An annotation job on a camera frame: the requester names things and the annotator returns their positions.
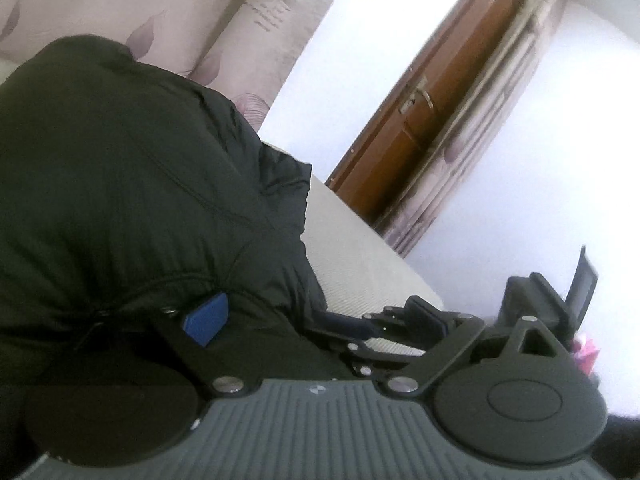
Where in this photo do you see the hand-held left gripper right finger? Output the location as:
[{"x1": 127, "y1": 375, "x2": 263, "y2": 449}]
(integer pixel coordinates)
[{"x1": 386, "y1": 296, "x2": 572, "y2": 402}]

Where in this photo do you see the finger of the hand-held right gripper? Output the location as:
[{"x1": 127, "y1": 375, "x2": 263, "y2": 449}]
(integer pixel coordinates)
[
  {"x1": 341, "y1": 341, "x2": 427, "y2": 379},
  {"x1": 305, "y1": 310, "x2": 408, "y2": 347}
]

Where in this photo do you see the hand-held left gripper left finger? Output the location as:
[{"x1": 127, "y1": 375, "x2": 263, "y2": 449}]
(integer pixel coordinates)
[{"x1": 148, "y1": 293, "x2": 259, "y2": 402}]

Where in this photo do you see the black padded jacket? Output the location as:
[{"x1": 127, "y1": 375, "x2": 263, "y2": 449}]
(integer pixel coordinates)
[{"x1": 0, "y1": 34, "x2": 363, "y2": 461}]

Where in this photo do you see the pink object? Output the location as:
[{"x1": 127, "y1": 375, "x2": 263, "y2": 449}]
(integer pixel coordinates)
[{"x1": 572, "y1": 336, "x2": 602, "y2": 377}]

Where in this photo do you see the beige woven bed mattress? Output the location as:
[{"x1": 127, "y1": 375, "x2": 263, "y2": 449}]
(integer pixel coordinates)
[{"x1": 299, "y1": 146, "x2": 447, "y2": 358}]

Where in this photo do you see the brown wooden door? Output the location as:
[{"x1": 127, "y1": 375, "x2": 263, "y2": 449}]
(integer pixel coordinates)
[{"x1": 325, "y1": 0, "x2": 527, "y2": 227}]

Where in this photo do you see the metal door handle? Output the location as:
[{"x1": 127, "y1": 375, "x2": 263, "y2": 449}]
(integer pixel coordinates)
[{"x1": 399, "y1": 78, "x2": 435, "y2": 115}]

